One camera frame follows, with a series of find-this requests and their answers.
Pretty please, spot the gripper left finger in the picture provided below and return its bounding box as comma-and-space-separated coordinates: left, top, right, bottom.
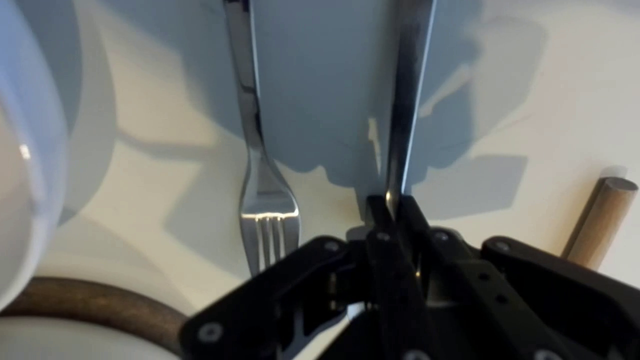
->
179, 195, 426, 360

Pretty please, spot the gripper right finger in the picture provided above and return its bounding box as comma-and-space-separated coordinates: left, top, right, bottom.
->
398, 195, 640, 360

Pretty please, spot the white bowl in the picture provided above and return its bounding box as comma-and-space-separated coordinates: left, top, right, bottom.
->
0, 0, 69, 312

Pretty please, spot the brown wooden dowel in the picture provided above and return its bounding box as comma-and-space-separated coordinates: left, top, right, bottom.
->
561, 177, 640, 271

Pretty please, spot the silver metal fork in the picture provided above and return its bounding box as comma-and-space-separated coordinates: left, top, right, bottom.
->
223, 0, 301, 277

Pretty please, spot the white tray with wooden rim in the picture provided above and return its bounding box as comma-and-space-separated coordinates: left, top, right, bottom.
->
0, 276, 189, 360

